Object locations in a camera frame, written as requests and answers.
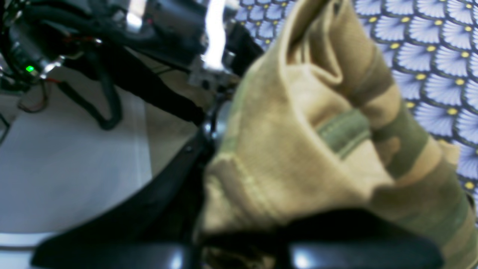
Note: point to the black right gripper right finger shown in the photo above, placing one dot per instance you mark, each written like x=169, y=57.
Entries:
x=342, y=239

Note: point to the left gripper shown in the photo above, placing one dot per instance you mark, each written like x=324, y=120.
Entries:
x=98, y=37

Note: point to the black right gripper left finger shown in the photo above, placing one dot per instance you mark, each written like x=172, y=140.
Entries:
x=153, y=229

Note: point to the camouflage T-shirt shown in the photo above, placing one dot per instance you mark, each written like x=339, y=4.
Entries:
x=318, y=124

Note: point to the fan-patterned tablecloth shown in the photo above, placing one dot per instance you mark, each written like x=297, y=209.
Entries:
x=431, y=46

